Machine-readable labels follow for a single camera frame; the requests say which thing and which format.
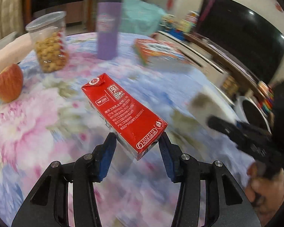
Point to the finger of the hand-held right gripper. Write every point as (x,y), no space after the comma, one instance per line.
(227,126)

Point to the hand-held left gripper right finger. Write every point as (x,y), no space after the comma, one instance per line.
(167,158)

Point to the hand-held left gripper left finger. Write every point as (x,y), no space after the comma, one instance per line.
(107,158)

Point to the white bin with black bag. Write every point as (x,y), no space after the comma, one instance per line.
(250,113)

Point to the red drink carton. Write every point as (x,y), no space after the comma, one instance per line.
(123,113)

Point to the person's right hand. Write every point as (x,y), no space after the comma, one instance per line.
(267,194)

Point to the floral tablecloth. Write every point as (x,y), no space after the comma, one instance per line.
(61,123)

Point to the white television cabinet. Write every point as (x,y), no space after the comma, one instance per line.
(203,56)

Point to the black flat television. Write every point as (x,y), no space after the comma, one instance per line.
(239,35)

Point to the colourful children's book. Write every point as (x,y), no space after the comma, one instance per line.
(161,52)

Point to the colourful toy house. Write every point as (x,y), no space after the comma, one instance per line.
(184,22)

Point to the clear plastic snack jar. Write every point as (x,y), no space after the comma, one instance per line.
(51,49)

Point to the red apple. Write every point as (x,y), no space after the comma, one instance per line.
(9,82)

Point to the purple bottle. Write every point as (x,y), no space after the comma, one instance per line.
(107,26)

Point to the teal cloth cover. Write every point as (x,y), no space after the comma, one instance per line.
(142,16)

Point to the beige patterned curtain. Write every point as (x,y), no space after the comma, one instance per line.
(4,11)

